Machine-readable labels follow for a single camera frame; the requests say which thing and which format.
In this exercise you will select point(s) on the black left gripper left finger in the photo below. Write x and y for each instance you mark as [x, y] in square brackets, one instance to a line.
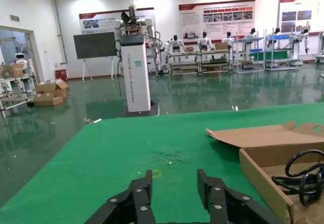
[136, 203]

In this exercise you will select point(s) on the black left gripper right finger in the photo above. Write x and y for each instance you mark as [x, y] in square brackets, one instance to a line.
[220, 203]

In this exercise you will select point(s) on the open brown cardboard mailer box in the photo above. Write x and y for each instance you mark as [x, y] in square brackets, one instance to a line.
[265, 138]

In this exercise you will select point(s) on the open cardboard shipping box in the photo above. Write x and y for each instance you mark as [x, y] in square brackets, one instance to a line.
[60, 91]

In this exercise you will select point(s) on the flat closed cardboard box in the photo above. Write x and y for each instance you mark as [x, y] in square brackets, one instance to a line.
[45, 101]

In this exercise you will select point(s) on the red box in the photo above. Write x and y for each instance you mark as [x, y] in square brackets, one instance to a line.
[60, 74]

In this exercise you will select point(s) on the small brown cardboard box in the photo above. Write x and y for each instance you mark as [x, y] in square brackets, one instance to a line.
[189, 49]

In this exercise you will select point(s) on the cardboard box with round hole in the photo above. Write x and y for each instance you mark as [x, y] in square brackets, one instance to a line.
[15, 71]

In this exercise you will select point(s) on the metal table clip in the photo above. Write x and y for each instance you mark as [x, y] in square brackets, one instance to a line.
[92, 120]
[235, 108]

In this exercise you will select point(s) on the black roller shelf rack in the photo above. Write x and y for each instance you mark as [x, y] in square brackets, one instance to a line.
[182, 64]
[215, 62]

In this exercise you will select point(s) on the white metal shelf rack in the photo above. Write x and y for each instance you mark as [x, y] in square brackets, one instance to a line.
[248, 39]
[281, 61]

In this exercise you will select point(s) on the green panel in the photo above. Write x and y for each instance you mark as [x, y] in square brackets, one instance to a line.
[268, 56]

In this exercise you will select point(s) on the blue plastic tray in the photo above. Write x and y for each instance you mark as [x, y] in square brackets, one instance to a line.
[255, 50]

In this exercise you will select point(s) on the white tube rack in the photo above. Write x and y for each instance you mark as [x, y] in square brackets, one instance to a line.
[15, 102]

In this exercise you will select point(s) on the white humanoid robot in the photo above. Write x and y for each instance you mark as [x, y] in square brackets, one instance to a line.
[174, 44]
[276, 34]
[250, 36]
[204, 42]
[228, 40]
[304, 36]

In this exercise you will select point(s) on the black display screen on stand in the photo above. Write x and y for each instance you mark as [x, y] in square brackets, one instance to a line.
[93, 45]

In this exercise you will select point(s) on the blue plastic bin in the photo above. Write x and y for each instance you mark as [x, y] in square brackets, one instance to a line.
[278, 37]

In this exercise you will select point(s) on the small white red robot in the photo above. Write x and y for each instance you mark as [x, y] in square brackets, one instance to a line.
[20, 62]

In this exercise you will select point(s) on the green exit sign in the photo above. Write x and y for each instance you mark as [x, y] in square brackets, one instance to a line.
[14, 18]

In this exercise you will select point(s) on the grey window frame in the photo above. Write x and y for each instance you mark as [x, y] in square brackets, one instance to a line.
[32, 52]

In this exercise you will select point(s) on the red-trimmed wall poster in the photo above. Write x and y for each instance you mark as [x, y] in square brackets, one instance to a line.
[192, 19]
[291, 11]
[101, 23]

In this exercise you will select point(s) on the grey wall pipe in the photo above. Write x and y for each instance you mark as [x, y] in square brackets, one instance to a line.
[59, 35]

